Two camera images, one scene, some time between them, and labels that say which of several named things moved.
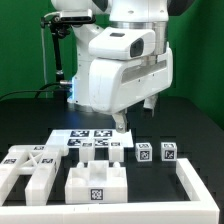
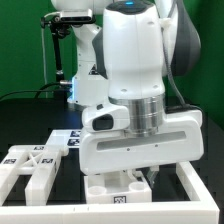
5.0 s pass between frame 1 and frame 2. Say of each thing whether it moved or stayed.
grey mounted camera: stayed
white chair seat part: moved
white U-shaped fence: stayed
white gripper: moved
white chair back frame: stayed
